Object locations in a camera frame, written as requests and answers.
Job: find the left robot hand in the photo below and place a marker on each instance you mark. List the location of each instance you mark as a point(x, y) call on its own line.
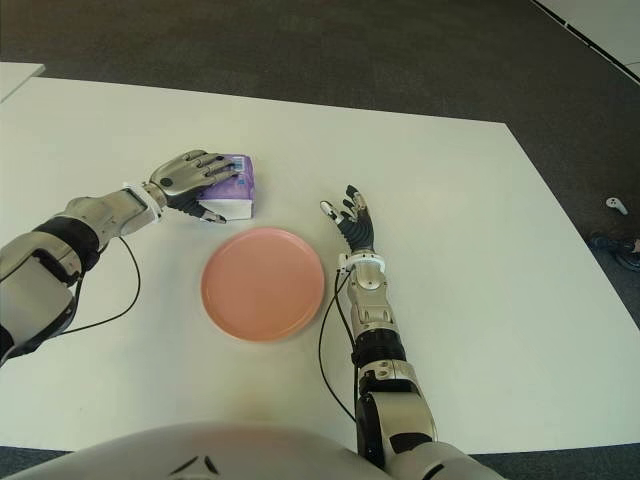
point(180, 175)

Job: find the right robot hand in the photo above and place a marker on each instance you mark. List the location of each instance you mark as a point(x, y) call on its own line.
point(360, 232)

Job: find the purple tissue paper pack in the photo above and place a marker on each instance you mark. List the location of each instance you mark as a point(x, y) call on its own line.
point(235, 192)

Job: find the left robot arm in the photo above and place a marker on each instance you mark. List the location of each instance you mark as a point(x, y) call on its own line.
point(100, 210)

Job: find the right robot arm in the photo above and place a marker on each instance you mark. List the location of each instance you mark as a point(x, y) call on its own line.
point(370, 285)

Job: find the pink round plate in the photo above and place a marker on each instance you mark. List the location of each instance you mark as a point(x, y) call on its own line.
point(262, 285)

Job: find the white side table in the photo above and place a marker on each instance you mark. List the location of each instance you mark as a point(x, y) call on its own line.
point(15, 77)

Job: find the dark shoe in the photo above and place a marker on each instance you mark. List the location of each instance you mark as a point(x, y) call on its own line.
point(610, 245)

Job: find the silver robot torso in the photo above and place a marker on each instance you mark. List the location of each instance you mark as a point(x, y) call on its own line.
point(225, 450)

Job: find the white handheld controller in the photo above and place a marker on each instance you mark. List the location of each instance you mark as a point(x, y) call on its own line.
point(616, 204)

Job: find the white table with dark edge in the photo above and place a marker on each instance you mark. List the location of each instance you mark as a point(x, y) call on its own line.
point(605, 20)

